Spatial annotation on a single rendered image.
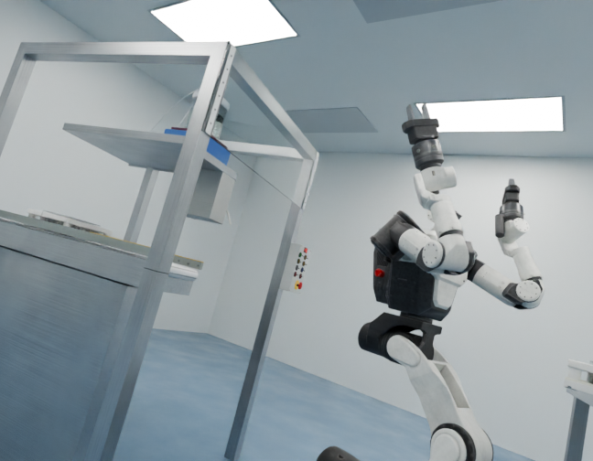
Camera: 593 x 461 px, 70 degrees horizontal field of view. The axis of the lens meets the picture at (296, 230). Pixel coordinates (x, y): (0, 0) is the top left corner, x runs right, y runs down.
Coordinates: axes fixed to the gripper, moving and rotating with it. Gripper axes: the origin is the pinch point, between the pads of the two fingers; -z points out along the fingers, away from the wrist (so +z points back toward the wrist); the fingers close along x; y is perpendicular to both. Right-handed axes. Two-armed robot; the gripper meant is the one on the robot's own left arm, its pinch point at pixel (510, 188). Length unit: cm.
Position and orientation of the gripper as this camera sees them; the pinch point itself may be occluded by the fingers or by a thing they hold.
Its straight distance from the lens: 203.2
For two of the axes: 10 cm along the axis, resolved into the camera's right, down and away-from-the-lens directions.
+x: -2.3, -5.7, -7.9
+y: -9.4, -0.7, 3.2
